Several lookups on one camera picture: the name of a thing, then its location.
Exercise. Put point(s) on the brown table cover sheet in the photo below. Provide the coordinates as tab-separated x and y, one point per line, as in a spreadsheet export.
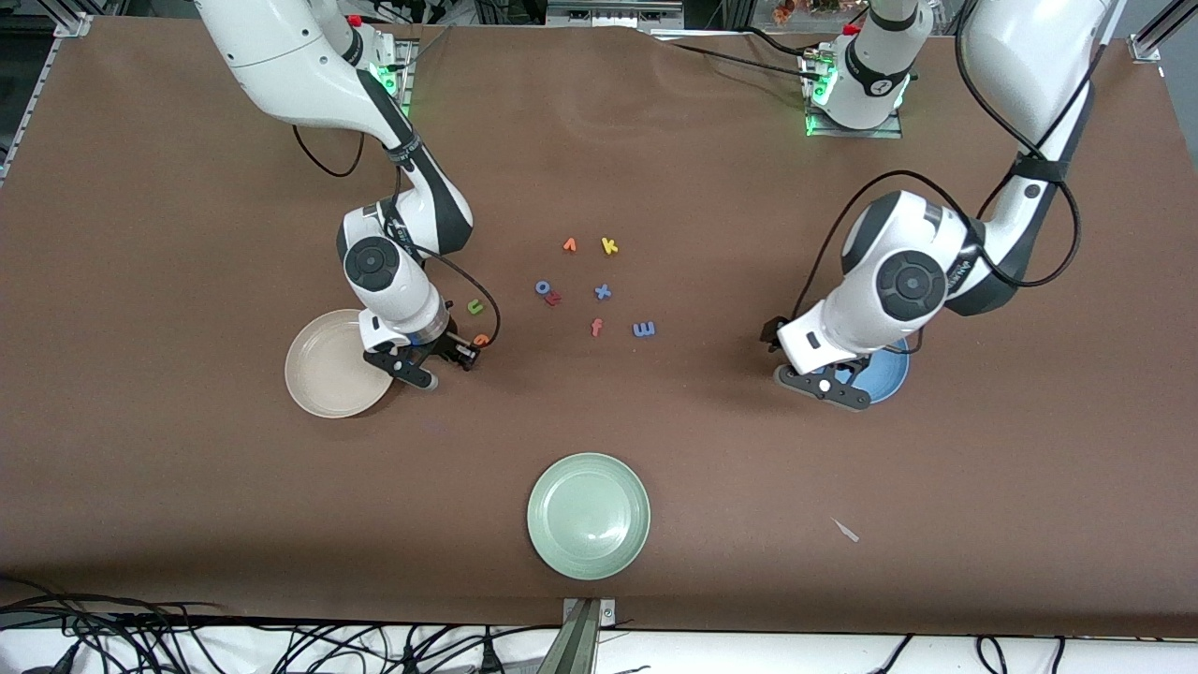
187	468

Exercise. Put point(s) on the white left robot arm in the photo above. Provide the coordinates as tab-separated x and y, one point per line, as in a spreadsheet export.
1029	56

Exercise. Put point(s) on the orange background object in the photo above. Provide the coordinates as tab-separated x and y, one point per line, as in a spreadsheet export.
805	9

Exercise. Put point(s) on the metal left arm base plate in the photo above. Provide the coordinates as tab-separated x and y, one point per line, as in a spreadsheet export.
852	134

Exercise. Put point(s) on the blue letter m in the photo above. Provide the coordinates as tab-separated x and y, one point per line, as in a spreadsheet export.
644	329

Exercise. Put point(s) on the light green plate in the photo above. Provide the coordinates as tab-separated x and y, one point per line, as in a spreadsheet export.
588	516

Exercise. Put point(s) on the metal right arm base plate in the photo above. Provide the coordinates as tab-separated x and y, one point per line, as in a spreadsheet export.
408	56

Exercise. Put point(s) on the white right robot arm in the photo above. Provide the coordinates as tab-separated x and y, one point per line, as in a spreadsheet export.
281	56

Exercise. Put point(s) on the aluminium frame rail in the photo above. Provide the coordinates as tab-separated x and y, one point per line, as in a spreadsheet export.
73	25
1146	45

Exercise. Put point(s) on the black background stand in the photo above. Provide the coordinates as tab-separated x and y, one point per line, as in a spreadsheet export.
510	11

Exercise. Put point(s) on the small white paper scrap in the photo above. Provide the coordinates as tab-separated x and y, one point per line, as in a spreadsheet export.
845	531

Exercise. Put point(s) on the metal table edge bracket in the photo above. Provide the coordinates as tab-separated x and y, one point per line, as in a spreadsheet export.
582	637

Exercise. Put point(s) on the beige brown plate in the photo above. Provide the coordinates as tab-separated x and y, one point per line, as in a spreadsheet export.
328	370

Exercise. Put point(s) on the silver metal plate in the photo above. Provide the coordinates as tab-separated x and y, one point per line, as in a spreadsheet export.
613	9

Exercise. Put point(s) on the blue plate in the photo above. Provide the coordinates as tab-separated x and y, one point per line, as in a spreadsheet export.
891	379

